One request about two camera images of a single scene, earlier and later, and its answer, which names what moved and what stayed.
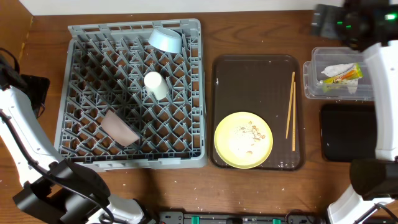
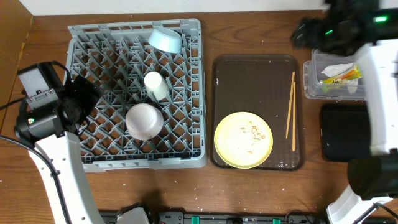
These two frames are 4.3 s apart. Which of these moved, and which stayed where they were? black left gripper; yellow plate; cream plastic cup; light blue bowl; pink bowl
Moved: black left gripper; pink bowl
Stayed: cream plastic cup; yellow plate; light blue bowl
